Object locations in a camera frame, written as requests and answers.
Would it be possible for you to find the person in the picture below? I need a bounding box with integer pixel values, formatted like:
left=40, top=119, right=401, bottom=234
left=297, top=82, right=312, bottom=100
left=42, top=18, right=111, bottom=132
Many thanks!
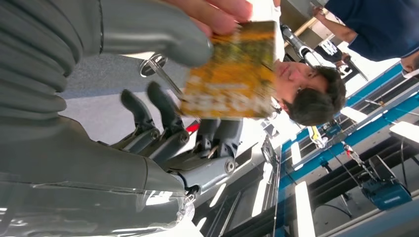
left=249, top=0, right=347, bottom=127
left=312, top=0, right=419, bottom=79

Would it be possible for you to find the black cloth with white print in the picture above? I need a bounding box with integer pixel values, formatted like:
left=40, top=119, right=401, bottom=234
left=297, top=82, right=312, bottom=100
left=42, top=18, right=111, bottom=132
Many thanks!
left=314, top=39, right=343, bottom=63

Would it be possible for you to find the chrome stanchion post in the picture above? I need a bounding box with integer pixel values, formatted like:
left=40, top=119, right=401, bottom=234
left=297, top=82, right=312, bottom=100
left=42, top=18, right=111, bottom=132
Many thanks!
left=139, top=54, right=185, bottom=99

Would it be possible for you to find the blue gantry beam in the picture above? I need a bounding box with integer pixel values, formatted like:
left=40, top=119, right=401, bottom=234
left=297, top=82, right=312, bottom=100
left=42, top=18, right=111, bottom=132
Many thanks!
left=278, top=62, right=419, bottom=191

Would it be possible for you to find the blue electric hoist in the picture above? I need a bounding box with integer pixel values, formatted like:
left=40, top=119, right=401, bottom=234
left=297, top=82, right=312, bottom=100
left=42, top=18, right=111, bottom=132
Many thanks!
left=360, top=178, right=413, bottom=211

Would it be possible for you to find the steel hoist chain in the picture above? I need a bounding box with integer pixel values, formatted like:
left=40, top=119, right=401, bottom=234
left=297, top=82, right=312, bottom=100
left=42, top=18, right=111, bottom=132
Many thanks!
left=342, top=142, right=371, bottom=178

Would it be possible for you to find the white ceiling light panel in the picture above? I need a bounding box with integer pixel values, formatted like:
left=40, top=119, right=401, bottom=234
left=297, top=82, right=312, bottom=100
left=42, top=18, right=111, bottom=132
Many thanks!
left=340, top=106, right=368, bottom=123
left=389, top=121, right=419, bottom=143
left=294, top=181, right=317, bottom=237
left=251, top=161, right=273, bottom=218

